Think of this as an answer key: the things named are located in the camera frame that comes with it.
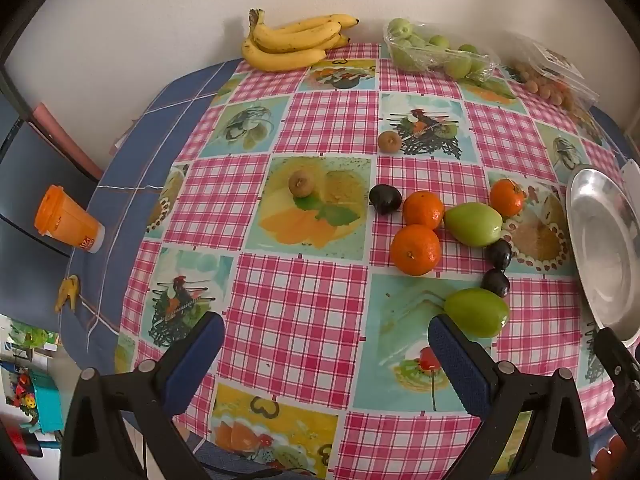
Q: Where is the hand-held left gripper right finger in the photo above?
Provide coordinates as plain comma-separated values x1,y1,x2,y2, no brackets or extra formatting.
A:
428,313,593,480

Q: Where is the pink board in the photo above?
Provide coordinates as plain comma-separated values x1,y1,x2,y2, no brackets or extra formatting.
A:
31,102,103,181

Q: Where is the round metal plate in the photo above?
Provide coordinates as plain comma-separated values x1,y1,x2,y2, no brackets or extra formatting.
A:
565,164,640,346

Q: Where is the dark cabinet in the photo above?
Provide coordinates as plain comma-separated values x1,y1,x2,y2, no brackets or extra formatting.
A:
0,67,101,261

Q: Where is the dark purple plum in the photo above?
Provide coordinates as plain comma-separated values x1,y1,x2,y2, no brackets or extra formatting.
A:
486,239,514,269
369,184,402,216
480,268,511,299

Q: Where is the white rectangular device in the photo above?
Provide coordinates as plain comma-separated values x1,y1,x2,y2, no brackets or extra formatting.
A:
619,158,640,241

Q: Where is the bag of green apples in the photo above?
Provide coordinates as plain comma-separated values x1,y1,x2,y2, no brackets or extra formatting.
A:
383,17,502,83

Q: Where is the pile of brown longans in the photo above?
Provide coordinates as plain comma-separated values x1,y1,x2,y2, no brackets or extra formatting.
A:
510,60,576,108

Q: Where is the pile of small green fruits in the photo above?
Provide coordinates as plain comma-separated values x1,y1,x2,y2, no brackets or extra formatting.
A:
389,18,493,81

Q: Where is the green mango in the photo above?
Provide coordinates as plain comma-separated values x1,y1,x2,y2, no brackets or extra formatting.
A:
443,288,511,338
443,202,503,247

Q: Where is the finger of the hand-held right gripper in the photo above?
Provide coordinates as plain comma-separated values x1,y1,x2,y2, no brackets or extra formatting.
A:
606,395,640,443
594,326,640,398

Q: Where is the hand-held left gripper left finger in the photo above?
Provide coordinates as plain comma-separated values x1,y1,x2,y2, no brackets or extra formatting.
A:
59,311,227,480

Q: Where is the orange tangerine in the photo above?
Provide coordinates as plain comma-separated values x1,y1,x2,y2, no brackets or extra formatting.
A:
402,190,446,231
389,224,443,277
489,178,527,216

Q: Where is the small yellow object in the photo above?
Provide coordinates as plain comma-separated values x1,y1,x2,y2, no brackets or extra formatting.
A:
54,275,82,313

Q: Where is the clear plastic clamshell box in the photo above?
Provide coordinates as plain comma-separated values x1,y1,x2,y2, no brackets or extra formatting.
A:
507,35,601,116

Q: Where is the bunch of yellow bananas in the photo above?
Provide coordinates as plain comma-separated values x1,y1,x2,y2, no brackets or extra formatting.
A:
241,8,360,72

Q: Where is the orange plastic cup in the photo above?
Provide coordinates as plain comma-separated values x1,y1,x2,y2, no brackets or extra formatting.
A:
34,184,106,255

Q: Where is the teal plastic bin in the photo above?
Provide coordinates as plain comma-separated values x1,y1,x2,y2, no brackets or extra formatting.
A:
27,370,65,435

